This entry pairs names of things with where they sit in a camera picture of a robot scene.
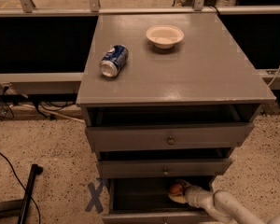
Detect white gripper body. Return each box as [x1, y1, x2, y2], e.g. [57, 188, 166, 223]
[185, 185, 208, 207]

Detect black metal stand leg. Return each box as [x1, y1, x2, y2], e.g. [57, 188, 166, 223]
[0, 164, 43, 224]

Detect blue crushed soda can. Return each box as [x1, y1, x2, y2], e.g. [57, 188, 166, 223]
[99, 45, 129, 77]

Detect black floor cable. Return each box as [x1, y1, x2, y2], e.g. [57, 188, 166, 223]
[0, 145, 42, 224]

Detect white paper bowl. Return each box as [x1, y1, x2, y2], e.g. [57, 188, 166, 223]
[146, 25, 184, 49]

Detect grey bottom drawer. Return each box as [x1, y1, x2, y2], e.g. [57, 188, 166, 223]
[103, 177, 214, 224]

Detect red apple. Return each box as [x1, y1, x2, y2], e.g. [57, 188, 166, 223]
[169, 183, 184, 195]

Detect grey middle drawer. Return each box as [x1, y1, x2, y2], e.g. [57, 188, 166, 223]
[96, 148, 231, 178]

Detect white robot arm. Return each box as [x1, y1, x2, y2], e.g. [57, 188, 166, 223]
[168, 179, 280, 224]

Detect grey top drawer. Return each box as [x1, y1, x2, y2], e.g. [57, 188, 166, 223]
[86, 104, 259, 152]

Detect grey metal railing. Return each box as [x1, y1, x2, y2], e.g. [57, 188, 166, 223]
[0, 0, 280, 18]

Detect grey drawer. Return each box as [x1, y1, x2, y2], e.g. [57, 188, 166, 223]
[96, 148, 231, 178]
[103, 177, 214, 224]
[86, 104, 259, 152]

